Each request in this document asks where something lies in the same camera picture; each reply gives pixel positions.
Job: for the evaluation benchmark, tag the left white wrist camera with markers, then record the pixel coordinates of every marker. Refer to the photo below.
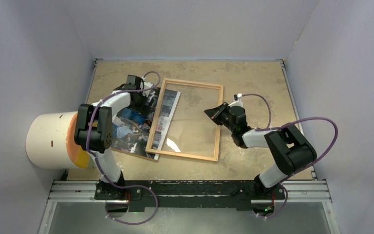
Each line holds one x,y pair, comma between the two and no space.
147,87

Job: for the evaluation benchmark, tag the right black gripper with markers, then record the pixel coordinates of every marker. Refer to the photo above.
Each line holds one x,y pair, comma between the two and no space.
215,113

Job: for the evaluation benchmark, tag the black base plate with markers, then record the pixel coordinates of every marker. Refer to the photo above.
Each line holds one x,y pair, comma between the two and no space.
237,194

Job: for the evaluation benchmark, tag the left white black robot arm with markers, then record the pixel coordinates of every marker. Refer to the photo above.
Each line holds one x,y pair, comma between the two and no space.
94,126

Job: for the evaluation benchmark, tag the aluminium rail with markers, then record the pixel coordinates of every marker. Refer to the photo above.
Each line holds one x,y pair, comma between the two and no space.
91,191

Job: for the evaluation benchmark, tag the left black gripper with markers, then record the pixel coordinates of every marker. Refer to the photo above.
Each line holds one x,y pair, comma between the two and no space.
144,100

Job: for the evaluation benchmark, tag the wooden picture frame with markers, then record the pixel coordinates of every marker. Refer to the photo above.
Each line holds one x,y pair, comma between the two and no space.
180,127

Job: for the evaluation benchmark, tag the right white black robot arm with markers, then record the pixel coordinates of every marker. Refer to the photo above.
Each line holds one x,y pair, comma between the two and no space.
290,149

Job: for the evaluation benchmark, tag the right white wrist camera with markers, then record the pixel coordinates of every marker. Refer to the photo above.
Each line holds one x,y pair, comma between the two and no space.
237,100

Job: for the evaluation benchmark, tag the printed photo sheet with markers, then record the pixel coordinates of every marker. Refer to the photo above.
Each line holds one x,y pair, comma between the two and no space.
132,125

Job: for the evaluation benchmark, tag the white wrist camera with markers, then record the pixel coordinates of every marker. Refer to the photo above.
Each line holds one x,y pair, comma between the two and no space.
237,100
147,87

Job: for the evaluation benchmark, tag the white cylinder orange lid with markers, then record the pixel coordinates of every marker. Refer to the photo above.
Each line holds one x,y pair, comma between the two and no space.
50,143

